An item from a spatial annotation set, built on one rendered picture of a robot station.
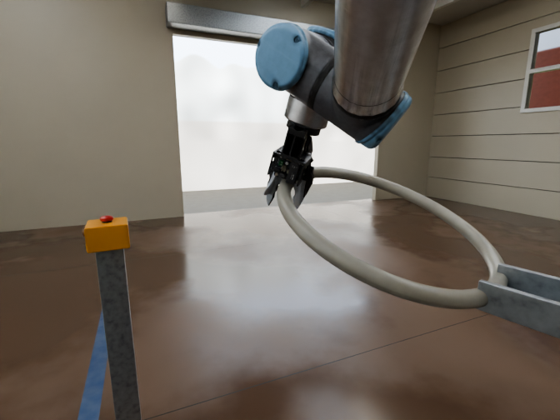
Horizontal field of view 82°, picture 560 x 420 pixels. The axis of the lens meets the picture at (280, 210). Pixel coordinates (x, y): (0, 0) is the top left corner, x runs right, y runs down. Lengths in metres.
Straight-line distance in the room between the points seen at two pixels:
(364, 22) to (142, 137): 5.80
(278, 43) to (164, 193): 5.68
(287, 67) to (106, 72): 5.71
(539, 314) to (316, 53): 0.50
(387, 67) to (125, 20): 6.06
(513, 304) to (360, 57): 0.44
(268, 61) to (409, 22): 0.25
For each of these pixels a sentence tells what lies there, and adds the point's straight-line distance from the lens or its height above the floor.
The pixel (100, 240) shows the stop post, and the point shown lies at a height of 1.04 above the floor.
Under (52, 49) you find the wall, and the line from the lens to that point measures 6.28.
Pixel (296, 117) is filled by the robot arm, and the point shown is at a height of 1.38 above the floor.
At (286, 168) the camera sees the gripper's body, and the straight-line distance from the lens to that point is 0.68.
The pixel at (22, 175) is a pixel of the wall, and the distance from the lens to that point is 6.28.
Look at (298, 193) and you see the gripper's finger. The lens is 0.72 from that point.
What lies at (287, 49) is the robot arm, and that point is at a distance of 0.50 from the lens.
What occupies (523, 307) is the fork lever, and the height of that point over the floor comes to 1.09.
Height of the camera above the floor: 1.33
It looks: 12 degrees down
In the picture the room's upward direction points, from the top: straight up
